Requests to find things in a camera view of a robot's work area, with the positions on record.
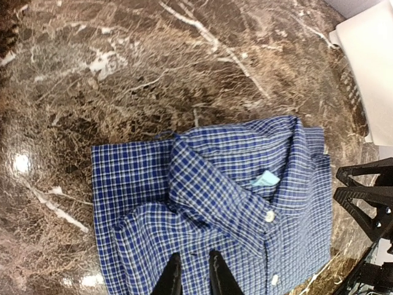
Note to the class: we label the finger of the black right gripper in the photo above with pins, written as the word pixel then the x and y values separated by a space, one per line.
pixel 381 167
pixel 370 207

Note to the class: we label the black front table rail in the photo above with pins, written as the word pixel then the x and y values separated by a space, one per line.
pixel 367 277

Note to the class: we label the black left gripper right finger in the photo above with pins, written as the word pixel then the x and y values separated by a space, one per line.
pixel 221 279

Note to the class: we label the white plastic basket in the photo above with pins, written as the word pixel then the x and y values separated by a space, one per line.
pixel 366 40

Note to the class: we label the blue checked long sleeve shirt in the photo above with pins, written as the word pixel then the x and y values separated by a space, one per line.
pixel 259 192

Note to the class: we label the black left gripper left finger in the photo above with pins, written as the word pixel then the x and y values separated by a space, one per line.
pixel 169 282

